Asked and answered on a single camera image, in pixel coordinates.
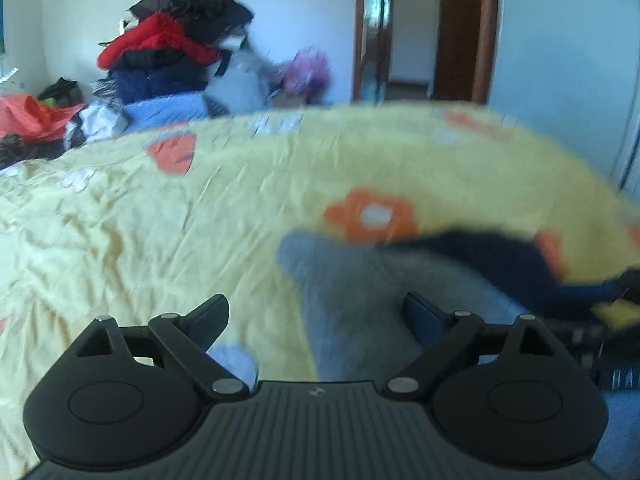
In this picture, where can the black and green bag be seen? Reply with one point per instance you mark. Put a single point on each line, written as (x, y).
(62, 91)

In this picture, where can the white wardrobe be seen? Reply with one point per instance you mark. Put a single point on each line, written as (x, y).
(570, 50)

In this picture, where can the orange red cloth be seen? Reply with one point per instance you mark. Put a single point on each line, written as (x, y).
(30, 117)

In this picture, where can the navy and grey small sweater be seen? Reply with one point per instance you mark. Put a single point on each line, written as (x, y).
(360, 290)

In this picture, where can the red garment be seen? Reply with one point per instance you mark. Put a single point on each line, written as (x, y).
(155, 40)

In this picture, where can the light blue quilted cloth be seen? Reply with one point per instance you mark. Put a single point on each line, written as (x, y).
(165, 110)

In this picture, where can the brown wooden door frame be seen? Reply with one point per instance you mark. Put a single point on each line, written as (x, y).
(465, 30)

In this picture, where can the black jacket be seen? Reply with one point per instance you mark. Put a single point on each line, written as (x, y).
(195, 2)

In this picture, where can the yellow carrot print bedsheet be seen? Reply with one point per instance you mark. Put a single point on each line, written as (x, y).
(150, 210)

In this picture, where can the purple plastic bag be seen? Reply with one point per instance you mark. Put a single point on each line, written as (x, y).
(306, 72)

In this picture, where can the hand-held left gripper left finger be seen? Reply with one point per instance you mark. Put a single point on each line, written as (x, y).
(205, 322)

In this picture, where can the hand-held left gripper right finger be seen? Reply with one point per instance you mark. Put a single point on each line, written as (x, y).
(422, 320)

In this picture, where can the dark patterned cloth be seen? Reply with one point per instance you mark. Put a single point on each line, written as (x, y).
(97, 92)

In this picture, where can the navy blue garment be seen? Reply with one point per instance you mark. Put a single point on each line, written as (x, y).
(155, 80)

